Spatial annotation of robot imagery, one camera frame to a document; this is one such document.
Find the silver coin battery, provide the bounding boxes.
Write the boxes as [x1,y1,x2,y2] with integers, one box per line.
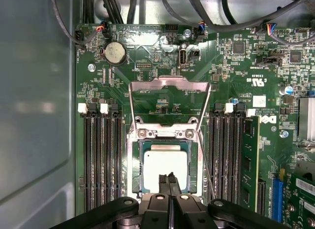
[100,40,127,66]

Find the white sticker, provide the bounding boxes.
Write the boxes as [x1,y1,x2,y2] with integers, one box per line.
[252,95,267,108]

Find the grey cable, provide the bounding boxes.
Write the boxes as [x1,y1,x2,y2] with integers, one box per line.
[50,0,99,46]

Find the black-clip RAM slot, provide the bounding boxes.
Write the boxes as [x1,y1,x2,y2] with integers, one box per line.
[109,102,124,205]
[233,102,246,205]
[87,102,104,211]
[208,102,224,200]

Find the thick black cable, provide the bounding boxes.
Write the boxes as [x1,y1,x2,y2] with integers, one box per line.
[186,0,315,33]

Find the black square chip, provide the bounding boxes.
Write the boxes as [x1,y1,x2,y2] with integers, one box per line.
[289,50,303,64]
[232,41,246,55]

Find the green motherboard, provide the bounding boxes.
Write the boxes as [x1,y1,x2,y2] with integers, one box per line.
[73,22,315,229]

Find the open PC case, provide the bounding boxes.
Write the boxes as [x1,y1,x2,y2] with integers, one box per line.
[0,0,315,229]

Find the graphics card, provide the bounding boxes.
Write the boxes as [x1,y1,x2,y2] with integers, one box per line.
[283,152,315,229]

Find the CPU with silver top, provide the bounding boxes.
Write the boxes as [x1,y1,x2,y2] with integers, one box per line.
[132,140,198,196]

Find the metal socket cover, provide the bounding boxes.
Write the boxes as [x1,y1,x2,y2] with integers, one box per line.
[128,75,213,131]

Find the metal locking lever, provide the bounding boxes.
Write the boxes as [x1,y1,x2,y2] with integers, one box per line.
[196,130,217,200]

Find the short black expansion slot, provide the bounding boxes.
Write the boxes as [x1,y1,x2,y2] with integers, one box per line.
[256,180,267,215]

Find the silver capacitor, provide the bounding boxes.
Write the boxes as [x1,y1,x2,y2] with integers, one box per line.
[279,84,294,96]

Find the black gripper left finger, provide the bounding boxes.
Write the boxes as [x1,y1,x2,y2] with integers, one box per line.
[50,173,171,229]

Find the blue expansion slot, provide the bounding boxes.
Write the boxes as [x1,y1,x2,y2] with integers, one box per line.
[271,177,284,224]

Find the silver chipset heatsink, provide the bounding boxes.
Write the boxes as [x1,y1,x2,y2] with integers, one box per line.
[298,97,315,148]

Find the CPU socket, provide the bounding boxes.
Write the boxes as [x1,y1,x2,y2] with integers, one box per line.
[125,117,205,202]

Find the internal USB port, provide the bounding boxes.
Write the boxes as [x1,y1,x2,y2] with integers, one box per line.
[177,42,189,70]

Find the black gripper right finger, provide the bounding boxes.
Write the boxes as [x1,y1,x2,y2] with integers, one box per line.
[168,171,291,229]

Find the RAM stick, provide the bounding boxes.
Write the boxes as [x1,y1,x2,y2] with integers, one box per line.
[242,115,261,213]

